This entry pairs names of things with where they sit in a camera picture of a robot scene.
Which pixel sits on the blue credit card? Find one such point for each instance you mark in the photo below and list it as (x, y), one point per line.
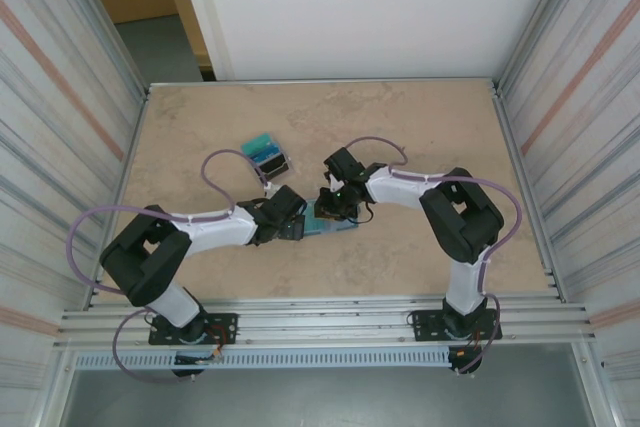
(267, 152)

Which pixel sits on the striped enclosure side panel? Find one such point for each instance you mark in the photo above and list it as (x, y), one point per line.
(600, 147)
(40, 147)

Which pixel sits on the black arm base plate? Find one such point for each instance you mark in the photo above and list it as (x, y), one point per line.
(425, 327)
(225, 327)

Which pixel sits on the blue card holder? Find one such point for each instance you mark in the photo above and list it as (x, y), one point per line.
(345, 229)

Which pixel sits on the aluminium mounting rail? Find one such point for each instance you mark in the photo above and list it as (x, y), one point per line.
(325, 319)

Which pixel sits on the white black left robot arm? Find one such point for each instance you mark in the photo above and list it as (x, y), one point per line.
(220, 229)

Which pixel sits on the black credit card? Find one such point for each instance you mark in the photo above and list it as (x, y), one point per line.
(272, 167)

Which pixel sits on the clear acrylic card stand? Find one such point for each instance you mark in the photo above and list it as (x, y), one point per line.
(285, 173)

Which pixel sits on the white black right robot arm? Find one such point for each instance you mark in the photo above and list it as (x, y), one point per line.
(400, 189)

